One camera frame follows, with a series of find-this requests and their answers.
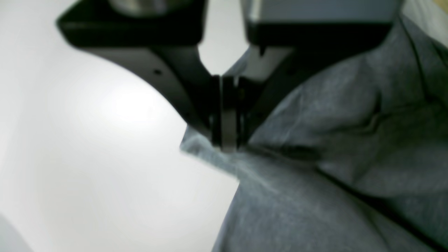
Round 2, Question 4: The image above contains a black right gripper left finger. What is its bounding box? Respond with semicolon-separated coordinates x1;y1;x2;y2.
56;0;224;150

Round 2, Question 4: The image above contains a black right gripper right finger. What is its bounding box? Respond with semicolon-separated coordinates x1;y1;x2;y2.
231;0;403;151

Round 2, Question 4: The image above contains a grey T-shirt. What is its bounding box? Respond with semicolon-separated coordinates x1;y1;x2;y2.
180;15;448;252

